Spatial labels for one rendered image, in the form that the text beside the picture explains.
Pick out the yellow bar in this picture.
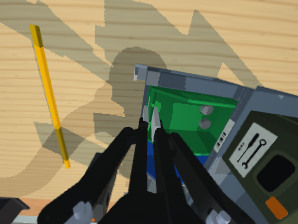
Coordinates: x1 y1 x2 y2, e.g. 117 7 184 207
29 24 70 169

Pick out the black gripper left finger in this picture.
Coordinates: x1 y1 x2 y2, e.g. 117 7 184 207
37 105 149 224

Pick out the green bin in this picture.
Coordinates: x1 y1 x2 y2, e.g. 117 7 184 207
146 86 238 156

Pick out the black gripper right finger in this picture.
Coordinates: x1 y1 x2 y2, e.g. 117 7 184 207
151 107 256 224

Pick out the blue open bin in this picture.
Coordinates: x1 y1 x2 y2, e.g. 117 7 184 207
147 141 208 183

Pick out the grey open bin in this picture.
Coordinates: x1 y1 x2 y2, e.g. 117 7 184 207
147 173 188 197

